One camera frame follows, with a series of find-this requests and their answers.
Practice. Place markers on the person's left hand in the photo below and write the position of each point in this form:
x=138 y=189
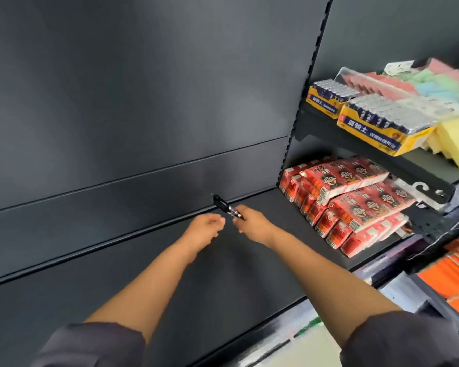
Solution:
x=202 y=233

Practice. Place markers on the person's right hand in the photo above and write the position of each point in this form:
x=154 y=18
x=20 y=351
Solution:
x=258 y=227

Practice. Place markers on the person's right forearm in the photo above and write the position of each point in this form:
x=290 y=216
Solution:
x=329 y=286

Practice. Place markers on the person's left forearm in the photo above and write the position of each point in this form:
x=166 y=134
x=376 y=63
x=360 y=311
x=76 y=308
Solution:
x=141 y=294

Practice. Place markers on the yellow blue battery box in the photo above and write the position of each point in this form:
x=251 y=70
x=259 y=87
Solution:
x=323 y=103
x=371 y=133

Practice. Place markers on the dark grey shelf unit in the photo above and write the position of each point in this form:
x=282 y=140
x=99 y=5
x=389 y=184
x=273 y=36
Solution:
x=137 y=91

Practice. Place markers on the grey left sleeve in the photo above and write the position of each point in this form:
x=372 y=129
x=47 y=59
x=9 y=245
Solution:
x=88 y=345

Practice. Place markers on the grey sleeve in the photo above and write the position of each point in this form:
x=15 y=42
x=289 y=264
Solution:
x=88 y=345
x=405 y=340

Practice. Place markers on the white plastic wrapper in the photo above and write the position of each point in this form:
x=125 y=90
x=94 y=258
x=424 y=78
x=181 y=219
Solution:
x=417 y=191

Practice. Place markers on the grey right sleeve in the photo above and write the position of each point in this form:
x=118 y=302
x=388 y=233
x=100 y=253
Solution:
x=405 y=340

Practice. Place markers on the plastic-wrapped red packets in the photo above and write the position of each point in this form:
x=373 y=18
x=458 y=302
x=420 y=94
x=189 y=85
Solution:
x=378 y=82

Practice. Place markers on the orange object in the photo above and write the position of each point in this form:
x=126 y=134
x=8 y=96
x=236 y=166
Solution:
x=447 y=279

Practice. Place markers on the yellow sponge block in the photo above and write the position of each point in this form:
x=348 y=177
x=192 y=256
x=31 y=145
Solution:
x=455 y=141

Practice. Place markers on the black stocked shelf unit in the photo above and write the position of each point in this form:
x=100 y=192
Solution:
x=386 y=30

